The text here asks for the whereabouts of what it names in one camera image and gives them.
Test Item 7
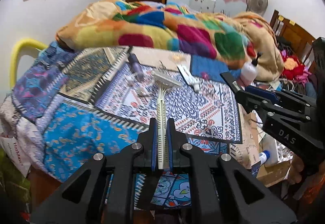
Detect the white disposable razor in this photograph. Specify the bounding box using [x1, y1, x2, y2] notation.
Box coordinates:
[152, 69, 182, 170]

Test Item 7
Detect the blue patchwork bedsheet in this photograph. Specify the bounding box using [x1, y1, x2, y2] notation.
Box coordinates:
[1, 42, 242, 207]

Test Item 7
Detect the white printed plastic bag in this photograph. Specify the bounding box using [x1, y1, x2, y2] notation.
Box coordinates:
[1, 135, 31, 177]

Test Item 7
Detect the white pump lotion bottle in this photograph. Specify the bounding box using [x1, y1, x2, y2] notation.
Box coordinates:
[240, 52, 262, 86]

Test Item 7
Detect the yellow bed frame rail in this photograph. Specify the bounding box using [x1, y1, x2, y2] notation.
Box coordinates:
[9, 38, 48, 89]

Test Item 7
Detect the standing electric fan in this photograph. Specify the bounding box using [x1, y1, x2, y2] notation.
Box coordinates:
[246, 0, 268, 16]

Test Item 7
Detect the white ointment tube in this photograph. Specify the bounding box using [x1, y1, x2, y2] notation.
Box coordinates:
[177, 64, 200, 93]

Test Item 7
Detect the white blue-capped bottle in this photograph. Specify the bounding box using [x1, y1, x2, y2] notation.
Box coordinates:
[259, 150, 271, 165]

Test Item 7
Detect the colourful heart fleece blanket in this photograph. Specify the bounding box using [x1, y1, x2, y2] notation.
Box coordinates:
[56, 0, 284, 81]

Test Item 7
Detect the crumpled clear plastic wrapper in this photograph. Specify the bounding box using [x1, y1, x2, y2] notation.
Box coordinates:
[171, 53, 186, 63]

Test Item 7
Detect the wooden chair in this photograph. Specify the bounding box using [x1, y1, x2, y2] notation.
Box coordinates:
[270, 10, 316, 73]

